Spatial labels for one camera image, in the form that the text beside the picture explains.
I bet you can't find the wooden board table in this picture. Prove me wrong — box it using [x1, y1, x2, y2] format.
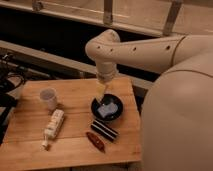
[0, 77, 141, 171]

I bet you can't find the black white striped block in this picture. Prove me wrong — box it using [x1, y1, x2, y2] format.
[91, 120, 118, 142]

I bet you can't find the white tube bottle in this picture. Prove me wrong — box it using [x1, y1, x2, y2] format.
[42, 109, 65, 150]

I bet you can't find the black round bowl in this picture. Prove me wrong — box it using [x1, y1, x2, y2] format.
[91, 94, 123, 122]

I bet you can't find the translucent plastic cup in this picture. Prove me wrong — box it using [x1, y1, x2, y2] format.
[39, 88, 58, 111]

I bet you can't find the black cables and equipment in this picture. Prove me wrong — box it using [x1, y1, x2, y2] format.
[0, 51, 27, 145]

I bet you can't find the dark red oblong object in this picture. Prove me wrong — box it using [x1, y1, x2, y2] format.
[86, 132, 105, 152]

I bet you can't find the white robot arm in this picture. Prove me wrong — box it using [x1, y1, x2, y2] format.
[85, 29, 213, 171]

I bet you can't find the metal window frame rail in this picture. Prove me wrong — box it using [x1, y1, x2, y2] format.
[0, 0, 213, 36]

